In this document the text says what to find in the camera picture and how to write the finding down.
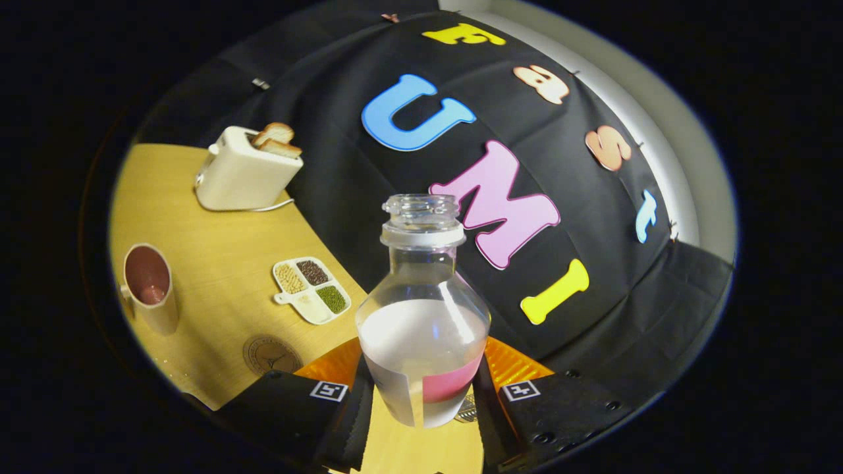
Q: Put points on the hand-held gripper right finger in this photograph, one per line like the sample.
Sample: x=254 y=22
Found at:
x=560 y=408

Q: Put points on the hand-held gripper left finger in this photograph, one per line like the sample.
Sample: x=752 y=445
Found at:
x=290 y=411

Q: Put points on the round wooden coaster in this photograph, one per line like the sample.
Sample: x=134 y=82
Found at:
x=270 y=355

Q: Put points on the clear juice bottle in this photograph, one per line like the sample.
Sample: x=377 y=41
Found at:
x=425 y=342

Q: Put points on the white cup with brown inside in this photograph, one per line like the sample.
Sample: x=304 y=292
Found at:
x=148 y=276

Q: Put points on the white divided grain tray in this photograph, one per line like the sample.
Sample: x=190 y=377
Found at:
x=313 y=289

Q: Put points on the wooden table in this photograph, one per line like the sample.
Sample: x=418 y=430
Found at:
x=224 y=250

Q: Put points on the cream toaster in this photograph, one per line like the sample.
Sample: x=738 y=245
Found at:
x=244 y=174

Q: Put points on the toast slice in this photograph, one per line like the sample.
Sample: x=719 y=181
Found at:
x=273 y=133
x=282 y=149

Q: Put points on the small white clip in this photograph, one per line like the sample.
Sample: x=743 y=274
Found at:
x=261 y=83

